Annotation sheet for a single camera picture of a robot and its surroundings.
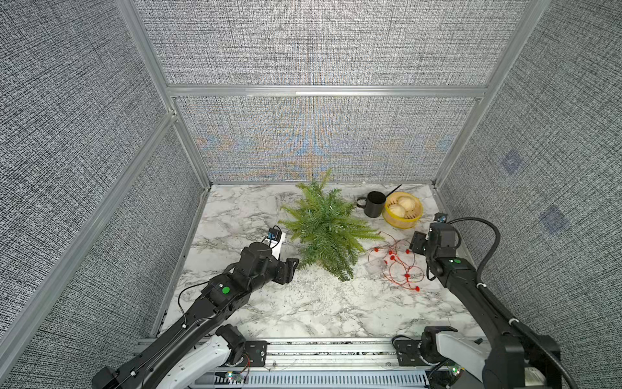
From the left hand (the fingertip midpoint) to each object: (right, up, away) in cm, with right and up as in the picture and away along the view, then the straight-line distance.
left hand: (293, 256), depth 74 cm
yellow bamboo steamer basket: (+48, +10, +30) cm, 58 cm away
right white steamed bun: (+48, +17, +32) cm, 60 cm away
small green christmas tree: (+11, +6, -1) cm, 12 cm away
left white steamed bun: (+42, +14, +28) cm, 52 cm away
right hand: (+46, +7, +11) cm, 47 cm away
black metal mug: (+32, +16, +29) cm, 47 cm away
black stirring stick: (+39, +22, +24) cm, 51 cm away
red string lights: (+38, -5, +20) cm, 43 cm away
